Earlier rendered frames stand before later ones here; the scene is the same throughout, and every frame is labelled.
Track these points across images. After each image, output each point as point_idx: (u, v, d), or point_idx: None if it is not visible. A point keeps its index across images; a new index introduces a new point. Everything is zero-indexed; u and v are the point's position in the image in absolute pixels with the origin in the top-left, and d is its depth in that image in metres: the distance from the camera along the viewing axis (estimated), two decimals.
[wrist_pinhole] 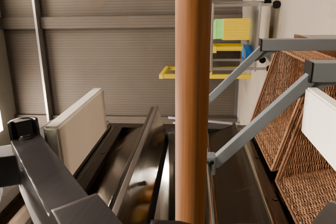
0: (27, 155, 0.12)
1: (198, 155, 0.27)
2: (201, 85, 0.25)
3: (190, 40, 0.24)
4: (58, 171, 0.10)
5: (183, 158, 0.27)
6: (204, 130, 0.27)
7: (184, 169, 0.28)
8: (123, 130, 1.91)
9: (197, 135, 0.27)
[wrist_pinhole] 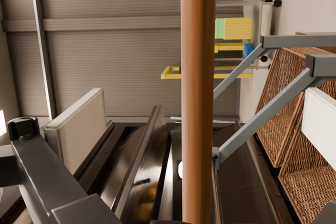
0: (27, 155, 0.12)
1: (204, 142, 0.28)
2: (206, 74, 0.27)
3: (195, 30, 0.25)
4: (58, 171, 0.10)
5: (189, 145, 0.29)
6: (210, 118, 0.28)
7: (190, 156, 0.29)
8: (127, 129, 1.92)
9: (202, 122, 0.28)
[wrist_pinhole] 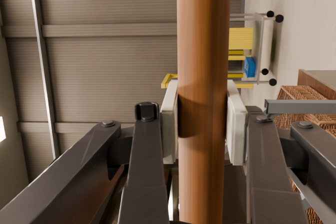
0: (140, 135, 0.13)
1: (211, 208, 0.19)
2: (215, 114, 0.18)
3: (200, 49, 0.16)
4: (154, 156, 0.11)
5: (190, 212, 0.20)
6: (220, 174, 0.19)
7: None
8: (126, 166, 1.89)
9: (209, 182, 0.19)
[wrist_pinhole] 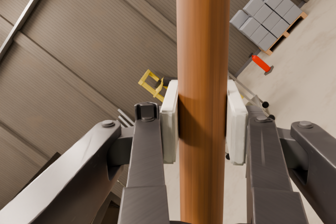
0: (140, 135, 0.13)
1: (212, 209, 0.20)
2: (215, 115, 0.18)
3: (199, 51, 0.16)
4: (154, 156, 0.11)
5: (191, 213, 0.20)
6: (220, 175, 0.19)
7: None
8: (110, 202, 1.99)
9: (210, 183, 0.19)
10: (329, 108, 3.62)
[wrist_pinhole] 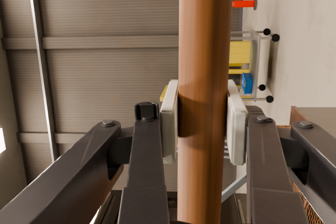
0: (139, 135, 0.13)
1: (209, 209, 0.19)
2: (215, 114, 0.18)
3: (201, 49, 0.17)
4: (154, 156, 0.11)
5: (188, 213, 0.20)
6: (219, 175, 0.19)
7: None
8: None
9: (208, 182, 0.19)
10: None
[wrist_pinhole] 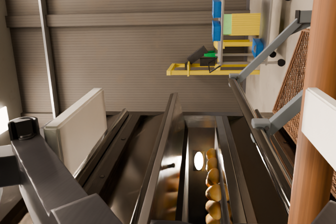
0: (27, 155, 0.12)
1: (327, 183, 0.24)
2: None
3: (335, 57, 0.21)
4: (58, 171, 0.10)
5: (309, 186, 0.25)
6: None
7: (309, 198, 0.25)
8: (141, 118, 1.85)
9: None
10: None
